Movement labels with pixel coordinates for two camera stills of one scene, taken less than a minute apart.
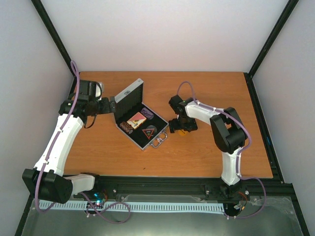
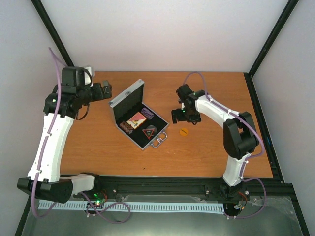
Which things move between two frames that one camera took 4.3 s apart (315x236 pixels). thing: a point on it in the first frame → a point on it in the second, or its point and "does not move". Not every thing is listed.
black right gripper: (173, 126) → (196, 118)
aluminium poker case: (145, 127) does not move
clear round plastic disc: (154, 132) does not move
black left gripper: (106, 107) → (101, 95)
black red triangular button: (148, 132) does not move
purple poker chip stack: (145, 112) does not move
